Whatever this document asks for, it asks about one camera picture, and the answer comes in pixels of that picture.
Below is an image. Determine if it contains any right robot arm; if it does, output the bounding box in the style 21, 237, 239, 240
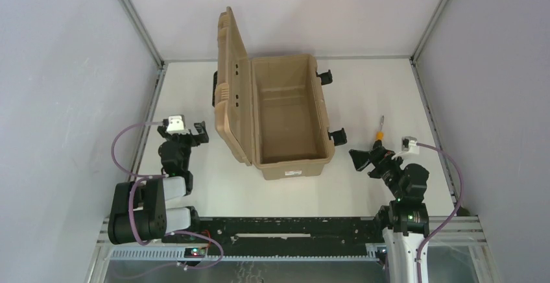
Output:
349, 140, 430, 282

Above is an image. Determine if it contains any tan plastic toolbox bin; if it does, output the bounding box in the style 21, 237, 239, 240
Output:
213, 8, 347, 180

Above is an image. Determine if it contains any aluminium frame front rail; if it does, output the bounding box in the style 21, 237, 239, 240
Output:
86, 216, 501, 283

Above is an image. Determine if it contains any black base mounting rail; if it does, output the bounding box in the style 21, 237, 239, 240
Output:
162, 217, 384, 258

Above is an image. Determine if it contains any small green-lit circuit board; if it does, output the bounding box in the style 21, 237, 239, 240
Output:
184, 247, 208, 258

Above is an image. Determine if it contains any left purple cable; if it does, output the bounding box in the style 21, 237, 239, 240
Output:
111, 121, 224, 279

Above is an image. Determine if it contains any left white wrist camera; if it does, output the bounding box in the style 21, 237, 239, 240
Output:
165, 115, 187, 134

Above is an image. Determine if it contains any orange black handled screwdriver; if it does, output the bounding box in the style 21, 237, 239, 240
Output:
375, 115, 385, 144

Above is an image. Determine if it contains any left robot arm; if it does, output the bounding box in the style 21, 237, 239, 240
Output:
107, 116, 209, 245

